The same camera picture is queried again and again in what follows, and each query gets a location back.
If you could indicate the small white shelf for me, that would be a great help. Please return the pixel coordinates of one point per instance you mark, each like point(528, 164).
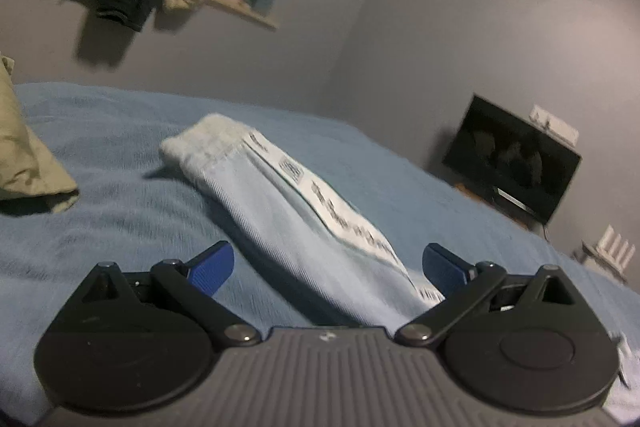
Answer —
point(595, 259)

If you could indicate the wooden television stand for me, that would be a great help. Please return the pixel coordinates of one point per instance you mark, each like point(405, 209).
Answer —
point(475, 194)

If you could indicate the light blue printed garment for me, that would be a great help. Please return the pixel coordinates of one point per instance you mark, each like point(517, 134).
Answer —
point(280, 227)

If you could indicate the white box above television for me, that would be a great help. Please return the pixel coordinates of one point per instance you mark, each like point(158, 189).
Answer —
point(552, 124)

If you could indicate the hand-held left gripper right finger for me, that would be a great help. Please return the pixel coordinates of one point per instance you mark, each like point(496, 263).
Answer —
point(442, 270)

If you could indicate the blue blanket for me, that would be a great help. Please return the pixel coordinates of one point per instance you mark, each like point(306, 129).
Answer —
point(125, 217)

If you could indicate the black television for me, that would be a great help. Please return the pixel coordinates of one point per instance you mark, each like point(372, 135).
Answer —
point(510, 157)

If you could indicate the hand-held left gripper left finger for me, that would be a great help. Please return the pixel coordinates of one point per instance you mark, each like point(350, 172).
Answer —
point(212, 268)

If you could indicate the white router with antennas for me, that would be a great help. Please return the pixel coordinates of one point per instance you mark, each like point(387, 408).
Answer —
point(620, 247)

